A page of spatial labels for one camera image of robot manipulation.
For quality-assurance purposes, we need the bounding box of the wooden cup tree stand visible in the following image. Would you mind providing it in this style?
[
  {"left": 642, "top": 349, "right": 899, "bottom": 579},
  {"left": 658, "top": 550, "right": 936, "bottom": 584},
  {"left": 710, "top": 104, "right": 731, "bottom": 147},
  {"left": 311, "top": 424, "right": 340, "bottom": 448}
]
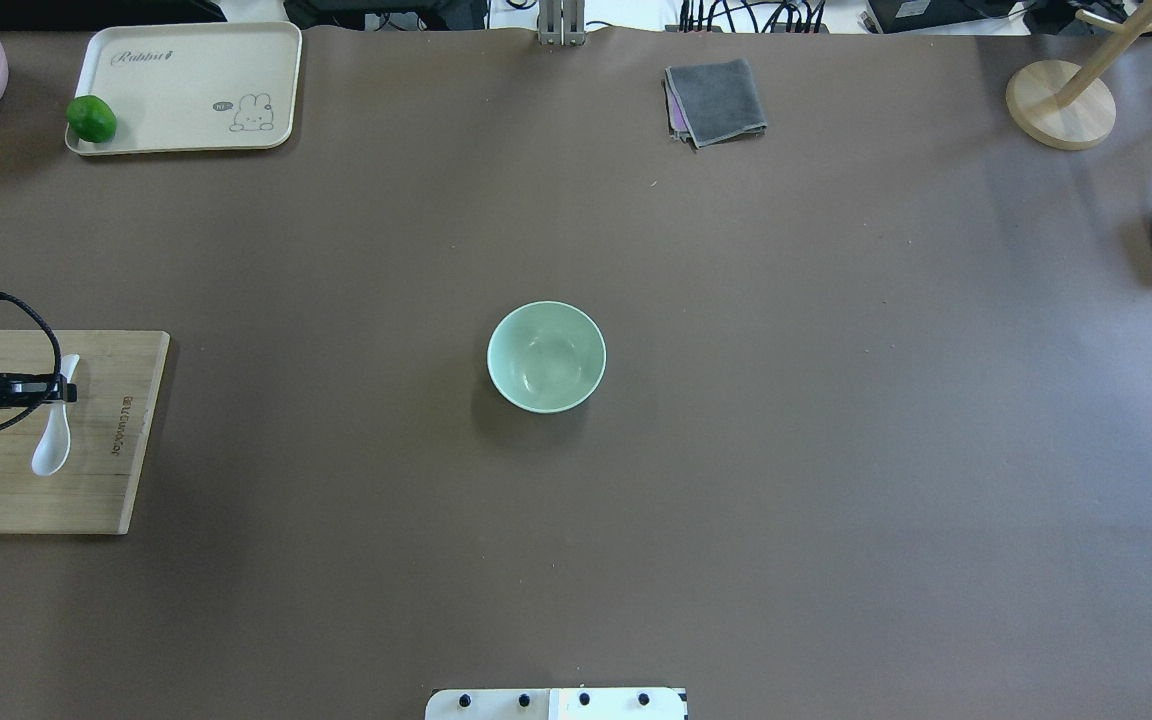
[{"left": 1005, "top": 1, "right": 1152, "bottom": 151}]

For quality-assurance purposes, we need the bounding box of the cream rabbit tray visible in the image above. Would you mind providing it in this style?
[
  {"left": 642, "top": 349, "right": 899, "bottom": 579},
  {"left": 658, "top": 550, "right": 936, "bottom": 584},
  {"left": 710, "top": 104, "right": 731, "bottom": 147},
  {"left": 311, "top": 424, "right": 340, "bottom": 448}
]
[{"left": 65, "top": 20, "right": 302, "bottom": 156}]

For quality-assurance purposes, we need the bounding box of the light green bowl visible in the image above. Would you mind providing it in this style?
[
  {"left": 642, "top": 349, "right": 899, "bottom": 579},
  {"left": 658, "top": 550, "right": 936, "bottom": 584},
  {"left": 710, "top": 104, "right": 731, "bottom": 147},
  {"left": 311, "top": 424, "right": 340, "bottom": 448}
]
[{"left": 486, "top": 300, "right": 608, "bottom": 414}]

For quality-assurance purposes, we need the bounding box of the white camera mast with base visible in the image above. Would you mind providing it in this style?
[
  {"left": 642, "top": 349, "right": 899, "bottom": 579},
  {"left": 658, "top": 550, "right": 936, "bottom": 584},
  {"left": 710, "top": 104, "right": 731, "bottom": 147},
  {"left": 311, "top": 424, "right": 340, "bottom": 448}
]
[{"left": 424, "top": 685, "right": 689, "bottom": 719}]

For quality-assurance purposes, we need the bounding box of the green lime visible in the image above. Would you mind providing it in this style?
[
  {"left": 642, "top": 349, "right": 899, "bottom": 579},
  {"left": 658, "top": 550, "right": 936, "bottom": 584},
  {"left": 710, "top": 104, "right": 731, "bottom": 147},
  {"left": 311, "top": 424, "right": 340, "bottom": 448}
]
[{"left": 65, "top": 94, "right": 118, "bottom": 143}]

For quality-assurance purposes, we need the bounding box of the aluminium frame post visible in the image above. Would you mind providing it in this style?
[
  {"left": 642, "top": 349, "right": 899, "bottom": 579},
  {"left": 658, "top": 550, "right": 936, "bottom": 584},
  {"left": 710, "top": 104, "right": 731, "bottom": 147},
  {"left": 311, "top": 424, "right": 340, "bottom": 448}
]
[{"left": 536, "top": 0, "right": 588, "bottom": 46}]

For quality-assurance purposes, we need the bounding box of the bamboo cutting board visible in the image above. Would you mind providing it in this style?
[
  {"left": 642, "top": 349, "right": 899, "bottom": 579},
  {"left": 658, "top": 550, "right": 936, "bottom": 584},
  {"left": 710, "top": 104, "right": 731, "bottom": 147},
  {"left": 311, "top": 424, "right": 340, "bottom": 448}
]
[{"left": 0, "top": 331, "right": 170, "bottom": 536}]

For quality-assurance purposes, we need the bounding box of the grey folded cloth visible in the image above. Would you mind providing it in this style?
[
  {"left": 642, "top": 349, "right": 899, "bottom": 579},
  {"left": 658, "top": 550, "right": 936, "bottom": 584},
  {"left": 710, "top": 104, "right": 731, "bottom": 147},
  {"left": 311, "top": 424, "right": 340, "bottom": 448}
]
[{"left": 664, "top": 58, "right": 768, "bottom": 149}]

